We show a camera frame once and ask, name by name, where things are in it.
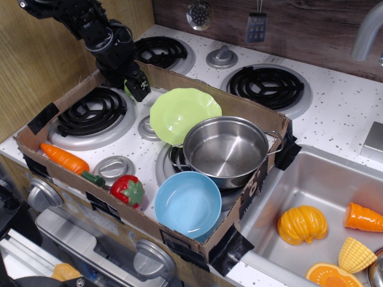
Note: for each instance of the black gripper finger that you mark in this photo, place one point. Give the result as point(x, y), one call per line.
point(138, 86)
point(115, 81)

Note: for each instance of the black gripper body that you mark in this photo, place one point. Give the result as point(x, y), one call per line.
point(116, 56)

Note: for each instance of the green toy broccoli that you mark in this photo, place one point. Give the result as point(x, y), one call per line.
point(127, 88)

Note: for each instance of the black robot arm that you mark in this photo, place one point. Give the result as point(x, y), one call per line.
point(86, 20)

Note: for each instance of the stainless steel pot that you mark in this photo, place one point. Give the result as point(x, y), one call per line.
point(228, 149)

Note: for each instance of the front left black burner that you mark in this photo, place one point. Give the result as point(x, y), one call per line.
point(101, 117)

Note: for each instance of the light green plastic plate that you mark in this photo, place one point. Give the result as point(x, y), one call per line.
point(176, 112)

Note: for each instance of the back left black burner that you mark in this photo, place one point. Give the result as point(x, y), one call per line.
point(165, 52)

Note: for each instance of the silver knob inside box centre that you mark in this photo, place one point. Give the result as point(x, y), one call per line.
point(146, 131)

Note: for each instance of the silver knob near strawberry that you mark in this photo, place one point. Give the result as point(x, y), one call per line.
point(112, 168)

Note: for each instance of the silver knob back centre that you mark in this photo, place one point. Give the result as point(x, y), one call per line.
point(222, 58)

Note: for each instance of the hanging silver strainer ladle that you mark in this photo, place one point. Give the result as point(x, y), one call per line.
point(199, 15)

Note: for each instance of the red toy strawberry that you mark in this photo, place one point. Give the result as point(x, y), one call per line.
point(129, 190)

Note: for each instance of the light blue plastic bowl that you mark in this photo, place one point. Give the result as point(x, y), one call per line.
point(189, 203)

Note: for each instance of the hanging grey toy spatula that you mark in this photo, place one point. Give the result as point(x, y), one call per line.
point(257, 24)

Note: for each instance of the silver oven knob left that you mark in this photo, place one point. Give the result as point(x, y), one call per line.
point(42, 196)

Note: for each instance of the silver oven knob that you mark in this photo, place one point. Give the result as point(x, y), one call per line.
point(152, 262)
point(42, 196)

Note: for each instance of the back right black burner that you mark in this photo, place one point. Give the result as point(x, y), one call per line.
point(273, 86)

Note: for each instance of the silver oven knob right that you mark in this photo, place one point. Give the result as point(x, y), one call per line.
point(152, 262)

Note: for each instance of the cardboard fence box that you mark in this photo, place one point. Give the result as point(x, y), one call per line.
point(221, 250)

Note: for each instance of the orange object bottom left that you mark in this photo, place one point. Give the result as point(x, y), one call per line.
point(63, 272)

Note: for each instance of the stainless steel sink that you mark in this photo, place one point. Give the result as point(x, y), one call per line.
point(314, 178)

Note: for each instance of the orange toy pumpkin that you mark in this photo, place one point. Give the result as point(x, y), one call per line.
point(302, 224)

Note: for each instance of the grey block right edge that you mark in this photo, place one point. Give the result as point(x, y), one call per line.
point(372, 147)

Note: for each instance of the silver faucet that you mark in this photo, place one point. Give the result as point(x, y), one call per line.
point(367, 33)

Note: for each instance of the orange toy carrot half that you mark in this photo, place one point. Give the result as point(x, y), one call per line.
point(361, 218)

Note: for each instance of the orange toy citrus slice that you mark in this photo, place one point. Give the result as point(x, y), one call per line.
point(324, 274)

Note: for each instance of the yellow toy corn piece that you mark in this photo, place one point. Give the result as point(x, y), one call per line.
point(355, 256)

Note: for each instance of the silver object in sink corner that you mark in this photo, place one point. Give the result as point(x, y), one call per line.
point(374, 271)

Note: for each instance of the silver oven door handle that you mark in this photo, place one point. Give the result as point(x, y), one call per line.
point(109, 262)

